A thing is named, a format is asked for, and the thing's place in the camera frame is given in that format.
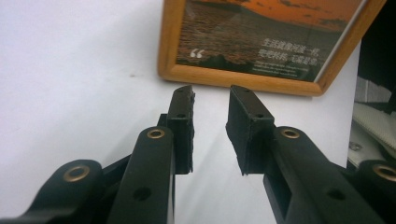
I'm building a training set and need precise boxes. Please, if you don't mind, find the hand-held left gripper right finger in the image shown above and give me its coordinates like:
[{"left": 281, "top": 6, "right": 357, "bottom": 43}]
[{"left": 225, "top": 85, "right": 387, "bottom": 224}]

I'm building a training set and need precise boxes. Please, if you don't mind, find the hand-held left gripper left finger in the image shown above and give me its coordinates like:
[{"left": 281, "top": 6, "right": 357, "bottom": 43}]
[{"left": 106, "top": 85, "right": 196, "bottom": 224}]

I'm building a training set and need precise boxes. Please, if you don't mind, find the wooden picture frame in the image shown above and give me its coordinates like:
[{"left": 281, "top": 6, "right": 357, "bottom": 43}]
[{"left": 157, "top": 0, "right": 387, "bottom": 97}]

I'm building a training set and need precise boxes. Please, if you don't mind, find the white paper sheet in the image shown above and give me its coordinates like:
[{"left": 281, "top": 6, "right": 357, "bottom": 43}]
[{"left": 0, "top": 0, "right": 362, "bottom": 224}]

